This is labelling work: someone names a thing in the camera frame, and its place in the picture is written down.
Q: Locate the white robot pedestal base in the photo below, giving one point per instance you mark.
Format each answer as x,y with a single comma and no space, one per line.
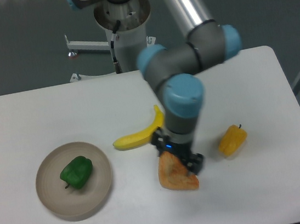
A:
125,29

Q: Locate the yellow toy banana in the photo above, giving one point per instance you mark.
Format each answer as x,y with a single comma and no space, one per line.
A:
142,137

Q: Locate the yellow toy bell pepper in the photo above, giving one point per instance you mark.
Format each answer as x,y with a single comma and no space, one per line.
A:
232,140

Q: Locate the green toy bell pepper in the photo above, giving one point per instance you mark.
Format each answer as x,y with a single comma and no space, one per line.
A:
77,172

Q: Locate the toy pastry turnover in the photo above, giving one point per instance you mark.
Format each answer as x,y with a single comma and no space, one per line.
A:
173,175

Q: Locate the beige round plate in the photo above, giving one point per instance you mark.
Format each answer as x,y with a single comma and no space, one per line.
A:
74,204

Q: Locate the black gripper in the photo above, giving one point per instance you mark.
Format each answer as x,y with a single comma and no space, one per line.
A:
165,141

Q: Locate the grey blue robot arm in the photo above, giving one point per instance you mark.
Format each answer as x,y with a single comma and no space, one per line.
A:
171,74

